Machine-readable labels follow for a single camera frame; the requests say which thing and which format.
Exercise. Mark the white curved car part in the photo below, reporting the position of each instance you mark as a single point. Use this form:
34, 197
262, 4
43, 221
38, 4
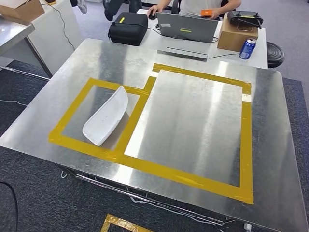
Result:
106, 117

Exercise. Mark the steel workbench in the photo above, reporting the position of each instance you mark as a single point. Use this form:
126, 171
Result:
193, 128

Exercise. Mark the yellow tape on workbench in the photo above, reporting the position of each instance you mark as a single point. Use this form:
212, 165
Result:
246, 144

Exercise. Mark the white desk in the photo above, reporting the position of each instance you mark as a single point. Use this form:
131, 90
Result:
151, 35

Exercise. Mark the black carrying case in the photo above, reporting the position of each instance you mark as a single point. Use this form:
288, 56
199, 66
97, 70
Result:
127, 30

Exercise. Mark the grey laptop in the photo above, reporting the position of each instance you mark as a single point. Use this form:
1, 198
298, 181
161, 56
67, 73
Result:
187, 30

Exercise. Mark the black computer mouse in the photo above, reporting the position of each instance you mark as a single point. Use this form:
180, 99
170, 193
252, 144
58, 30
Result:
152, 16

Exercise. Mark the yellow floor tape square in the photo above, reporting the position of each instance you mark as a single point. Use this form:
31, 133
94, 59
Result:
125, 222

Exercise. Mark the orange handheld device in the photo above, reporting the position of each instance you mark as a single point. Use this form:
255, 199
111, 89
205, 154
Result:
206, 13

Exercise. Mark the closed cardboard box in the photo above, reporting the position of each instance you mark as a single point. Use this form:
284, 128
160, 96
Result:
233, 40

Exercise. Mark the blue drink can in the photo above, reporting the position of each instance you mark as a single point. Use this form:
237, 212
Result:
247, 49

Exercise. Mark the black router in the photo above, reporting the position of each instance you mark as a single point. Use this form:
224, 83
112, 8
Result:
243, 16

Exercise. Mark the black round stool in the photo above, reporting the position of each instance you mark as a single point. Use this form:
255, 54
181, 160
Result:
275, 55

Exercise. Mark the steel side table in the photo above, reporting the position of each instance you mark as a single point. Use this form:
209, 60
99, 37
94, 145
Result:
12, 35

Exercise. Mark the open cardboard box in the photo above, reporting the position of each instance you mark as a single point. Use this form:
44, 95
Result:
22, 9

